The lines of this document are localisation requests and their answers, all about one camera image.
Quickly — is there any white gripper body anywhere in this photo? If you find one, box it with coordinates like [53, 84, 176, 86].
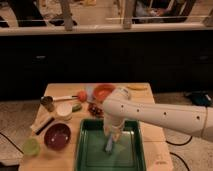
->
[103, 114, 125, 141]

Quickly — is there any blue sponge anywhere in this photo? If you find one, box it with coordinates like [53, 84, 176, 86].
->
[105, 137, 114, 154]

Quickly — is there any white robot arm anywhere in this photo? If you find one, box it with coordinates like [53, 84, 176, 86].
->
[102, 87, 213, 142]

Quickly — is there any green plastic tray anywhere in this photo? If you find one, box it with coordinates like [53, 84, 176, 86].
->
[74, 119, 146, 171]

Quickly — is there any dark grape bunch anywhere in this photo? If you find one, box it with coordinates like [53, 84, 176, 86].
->
[88, 103, 104, 118]

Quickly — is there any orange bowl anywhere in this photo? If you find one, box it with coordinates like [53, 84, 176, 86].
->
[93, 84, 115, 102]

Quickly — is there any green lime piece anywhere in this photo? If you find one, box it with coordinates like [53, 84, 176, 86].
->
[72, 103, 82, 112]

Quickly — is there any orange ball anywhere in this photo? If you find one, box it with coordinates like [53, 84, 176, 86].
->
[77, 91, 87, 102]

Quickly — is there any yellow banana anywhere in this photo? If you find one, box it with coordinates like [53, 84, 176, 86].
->
[127, 85, 147, 91]

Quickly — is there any white cup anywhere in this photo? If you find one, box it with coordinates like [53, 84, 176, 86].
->
[56, 102, 72, 120]

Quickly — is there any maroon bowl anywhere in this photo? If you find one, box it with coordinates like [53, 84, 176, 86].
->
[44, 123, 71, 151]

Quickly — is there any black and white brush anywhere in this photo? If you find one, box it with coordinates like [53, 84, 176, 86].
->
[30, 116, 54, 135]

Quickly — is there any metal cup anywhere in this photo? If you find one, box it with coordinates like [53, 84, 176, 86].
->
[40, 96, 55, 112]

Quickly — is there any light green cup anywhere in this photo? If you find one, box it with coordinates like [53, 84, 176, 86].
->
[22, 138, 40, 156]

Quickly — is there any white handled utensil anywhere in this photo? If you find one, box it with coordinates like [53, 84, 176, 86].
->
[53, 96, 77, 101]

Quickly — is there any black cable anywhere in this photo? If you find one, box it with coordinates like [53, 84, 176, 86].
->
[165, 134, 195, 147]

